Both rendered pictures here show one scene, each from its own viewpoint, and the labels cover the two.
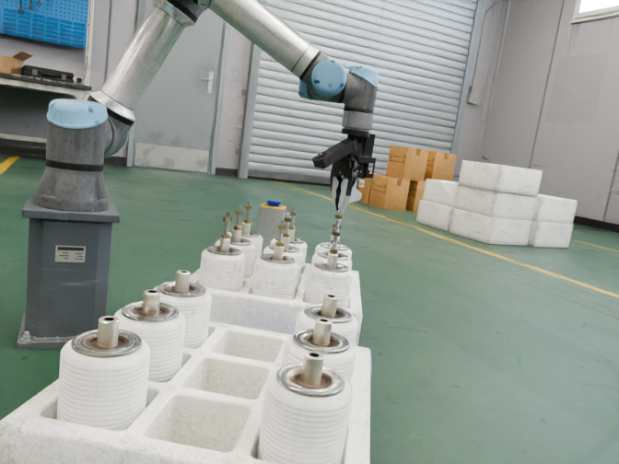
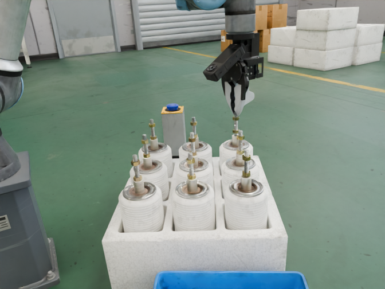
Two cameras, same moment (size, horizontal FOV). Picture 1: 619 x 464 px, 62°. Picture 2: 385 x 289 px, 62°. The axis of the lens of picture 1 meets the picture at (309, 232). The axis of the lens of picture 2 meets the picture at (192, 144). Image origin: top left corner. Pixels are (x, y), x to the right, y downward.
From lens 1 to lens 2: 51 cm
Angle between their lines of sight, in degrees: 14
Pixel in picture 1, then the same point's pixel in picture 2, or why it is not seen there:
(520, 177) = (344, 15)
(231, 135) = (125, 20)
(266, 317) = (194, 252)
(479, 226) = (315, 59)
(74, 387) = not seen: outside the picture
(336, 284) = (256, 209)
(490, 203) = (322, 40)
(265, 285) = (187, 221)
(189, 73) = not seen: outside the picture
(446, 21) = not seen: outside the picture
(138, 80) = (10, 29)
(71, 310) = (14, 268)
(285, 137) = (162, 14)
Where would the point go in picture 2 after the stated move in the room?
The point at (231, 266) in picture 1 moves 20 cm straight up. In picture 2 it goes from (150, 209) to (138, 120)
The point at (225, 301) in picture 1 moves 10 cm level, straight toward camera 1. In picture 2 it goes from (152, 245) to (154, 282)
